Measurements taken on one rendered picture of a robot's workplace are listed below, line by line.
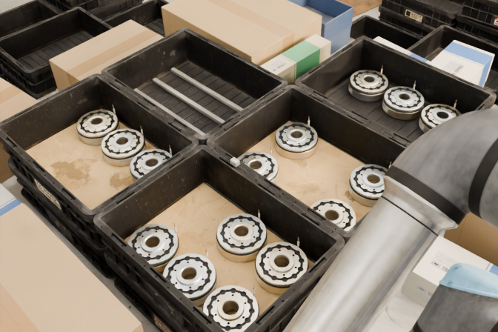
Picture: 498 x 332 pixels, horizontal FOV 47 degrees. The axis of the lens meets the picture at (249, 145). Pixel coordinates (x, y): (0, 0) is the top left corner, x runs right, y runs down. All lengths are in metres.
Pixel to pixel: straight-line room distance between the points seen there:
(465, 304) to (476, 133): 0.42
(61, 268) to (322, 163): 0.63
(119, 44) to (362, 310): 1.29
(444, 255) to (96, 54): 1.09
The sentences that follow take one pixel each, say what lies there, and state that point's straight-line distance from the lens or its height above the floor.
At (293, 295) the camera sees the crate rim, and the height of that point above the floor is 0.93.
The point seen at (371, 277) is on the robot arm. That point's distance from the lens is 0.63.
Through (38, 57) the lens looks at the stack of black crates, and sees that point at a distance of 2.49.
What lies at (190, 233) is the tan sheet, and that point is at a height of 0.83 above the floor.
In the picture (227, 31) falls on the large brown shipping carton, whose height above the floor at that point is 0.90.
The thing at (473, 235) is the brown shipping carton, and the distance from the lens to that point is 1.33.
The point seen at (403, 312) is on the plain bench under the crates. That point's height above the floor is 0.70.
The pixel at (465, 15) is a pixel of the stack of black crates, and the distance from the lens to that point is 2.70.
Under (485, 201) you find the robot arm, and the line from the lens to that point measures 0.61.
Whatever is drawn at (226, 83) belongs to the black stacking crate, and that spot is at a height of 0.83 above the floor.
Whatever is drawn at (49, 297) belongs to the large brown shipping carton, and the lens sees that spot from 1.11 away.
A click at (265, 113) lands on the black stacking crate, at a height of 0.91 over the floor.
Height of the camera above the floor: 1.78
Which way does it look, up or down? 43 degrees down
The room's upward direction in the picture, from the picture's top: 2 degrees counter-clockwise
